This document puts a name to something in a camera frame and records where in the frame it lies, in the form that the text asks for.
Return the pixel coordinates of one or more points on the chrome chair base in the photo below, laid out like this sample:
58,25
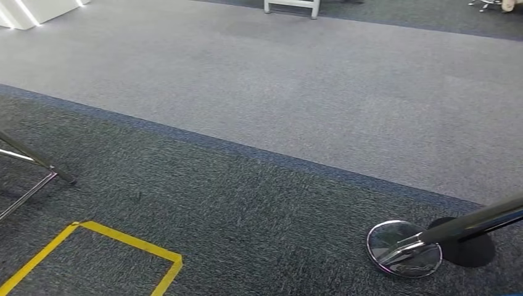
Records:
486,3

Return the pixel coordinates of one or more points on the stanchion with chrome base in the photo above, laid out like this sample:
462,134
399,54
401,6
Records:
404,253

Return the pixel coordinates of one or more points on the white lit plinth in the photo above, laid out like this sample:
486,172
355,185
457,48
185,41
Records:
41,10

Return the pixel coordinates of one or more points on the white furniture frame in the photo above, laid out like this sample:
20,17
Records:
292,2

